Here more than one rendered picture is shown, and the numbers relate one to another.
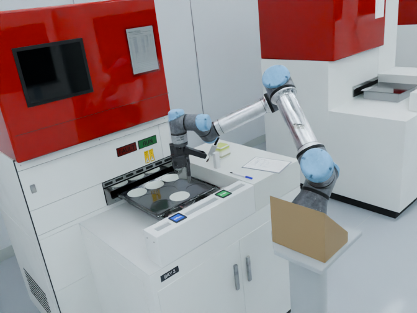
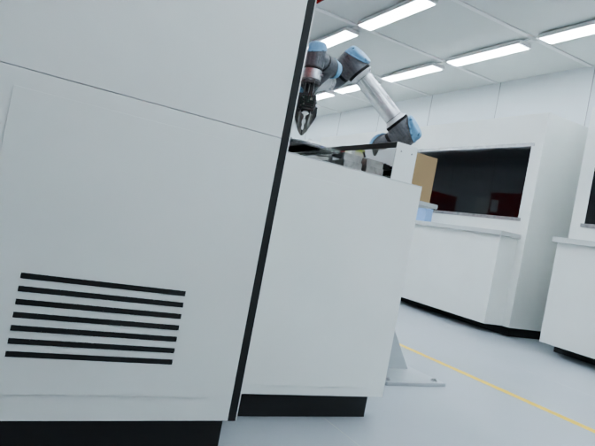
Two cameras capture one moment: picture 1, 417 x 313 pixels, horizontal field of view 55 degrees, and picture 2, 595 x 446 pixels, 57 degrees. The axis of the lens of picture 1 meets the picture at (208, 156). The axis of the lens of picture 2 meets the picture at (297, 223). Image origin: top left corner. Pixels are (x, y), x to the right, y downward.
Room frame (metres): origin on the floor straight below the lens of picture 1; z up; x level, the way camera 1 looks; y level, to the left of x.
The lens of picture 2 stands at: (1.29, 2.20, 0.60)
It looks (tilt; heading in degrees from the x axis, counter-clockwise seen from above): 0 degrees down; 282
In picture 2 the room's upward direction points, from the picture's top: 11 degrees clockwise
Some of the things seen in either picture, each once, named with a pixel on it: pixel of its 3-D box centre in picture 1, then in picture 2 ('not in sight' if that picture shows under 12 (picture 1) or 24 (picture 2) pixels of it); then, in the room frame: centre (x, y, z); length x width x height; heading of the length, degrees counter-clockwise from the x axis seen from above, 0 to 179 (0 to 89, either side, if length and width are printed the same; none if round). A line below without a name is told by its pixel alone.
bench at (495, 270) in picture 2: not in sight; (475, 221); (0.66, -3.73, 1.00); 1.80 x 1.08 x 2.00; 130
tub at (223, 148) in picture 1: (221, 150); not in sight; (2.06, -0.07, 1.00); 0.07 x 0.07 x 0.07; 43
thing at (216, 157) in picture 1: (213, 154); not in sight; (1.92, -0.03, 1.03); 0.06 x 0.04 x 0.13; 40
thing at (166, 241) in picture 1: (204, 220); (360, 165); (1.52, 0.05, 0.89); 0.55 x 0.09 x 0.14; 130
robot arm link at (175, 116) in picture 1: (177, 122); (316, 57); (1.77, 0.12, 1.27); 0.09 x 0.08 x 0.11; 66
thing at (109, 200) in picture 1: (141, 181); not in sight; (2.00, 0.38, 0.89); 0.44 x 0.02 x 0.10; 130
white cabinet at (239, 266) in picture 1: (203, 271); (264, 270); (1.82, 0.10, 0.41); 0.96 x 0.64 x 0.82; 130
